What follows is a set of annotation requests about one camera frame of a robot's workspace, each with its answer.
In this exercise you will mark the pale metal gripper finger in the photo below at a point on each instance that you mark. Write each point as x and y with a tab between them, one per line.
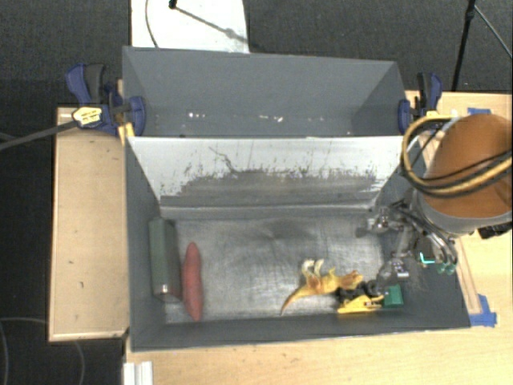
374	225
390	275

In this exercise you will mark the dark green block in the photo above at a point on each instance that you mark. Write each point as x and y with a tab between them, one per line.
393	296

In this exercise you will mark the yellow and black clamp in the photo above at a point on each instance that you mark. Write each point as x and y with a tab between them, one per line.
354	303

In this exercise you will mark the yellow toy dinosaur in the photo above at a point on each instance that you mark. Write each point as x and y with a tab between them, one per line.
320	284

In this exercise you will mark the grey metal bin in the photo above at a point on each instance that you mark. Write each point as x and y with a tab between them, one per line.
256	94

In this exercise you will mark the red-brown sweet potato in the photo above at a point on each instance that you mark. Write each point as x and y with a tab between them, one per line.
192	281

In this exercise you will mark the dark green cylinder can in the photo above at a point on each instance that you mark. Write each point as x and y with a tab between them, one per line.
164	259

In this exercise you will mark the pale wood board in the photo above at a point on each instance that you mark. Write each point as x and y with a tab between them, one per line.
88	223

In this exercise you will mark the black cylinder on white bracket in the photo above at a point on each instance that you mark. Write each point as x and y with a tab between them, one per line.
495	230

